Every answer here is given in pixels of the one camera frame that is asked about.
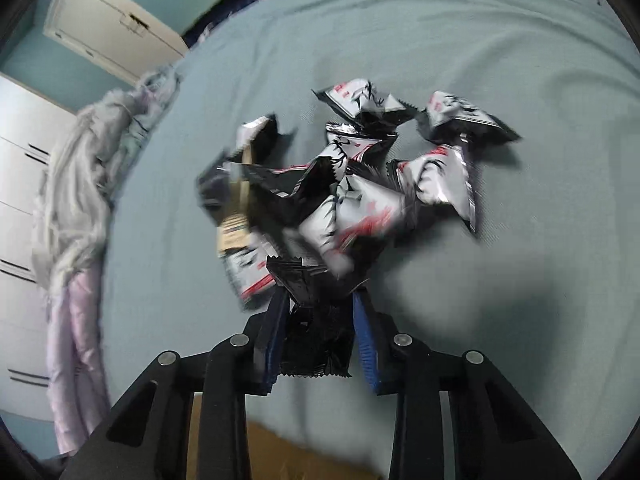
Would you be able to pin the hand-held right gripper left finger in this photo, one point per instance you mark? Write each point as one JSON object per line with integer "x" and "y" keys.
{"x": 272, "y": 345}

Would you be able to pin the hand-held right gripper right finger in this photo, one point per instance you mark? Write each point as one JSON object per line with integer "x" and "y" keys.
{"x": 365, "y": 345}

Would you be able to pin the silver black snack packet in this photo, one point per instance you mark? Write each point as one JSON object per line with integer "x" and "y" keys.
{"x": 312, "y": 340}

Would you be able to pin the brown cardboard box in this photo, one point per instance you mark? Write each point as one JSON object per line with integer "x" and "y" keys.
{"x": 300, "y": 455}

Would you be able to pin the pile of silver black packets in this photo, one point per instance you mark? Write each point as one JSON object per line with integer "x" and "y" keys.
{"x": 360, "y": 210}

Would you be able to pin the bed with teal sheet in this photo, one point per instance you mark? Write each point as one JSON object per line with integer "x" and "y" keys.
{"x": 475, "y": 310}

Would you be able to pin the crumpled grey lilac blanket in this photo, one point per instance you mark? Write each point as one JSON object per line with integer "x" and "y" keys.
{"x": 75, "y": 200}

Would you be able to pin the white wardrobe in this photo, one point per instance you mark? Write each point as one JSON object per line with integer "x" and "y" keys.
{"x": 20, "y": 160}

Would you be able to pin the dark blue storage bin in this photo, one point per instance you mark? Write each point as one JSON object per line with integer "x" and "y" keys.
{"x": 225, "y": 10}

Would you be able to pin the white door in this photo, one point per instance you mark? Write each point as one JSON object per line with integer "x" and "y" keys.
{"x": 100, "y": 20}

